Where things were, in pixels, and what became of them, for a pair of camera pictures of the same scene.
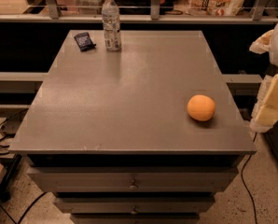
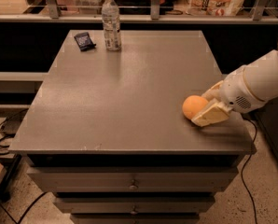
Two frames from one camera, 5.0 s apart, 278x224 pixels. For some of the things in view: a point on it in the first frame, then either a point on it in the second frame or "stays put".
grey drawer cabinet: (109, 133) stays put
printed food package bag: (217, 0) stays put
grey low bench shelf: (16, 81) stays put
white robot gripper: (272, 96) to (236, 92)
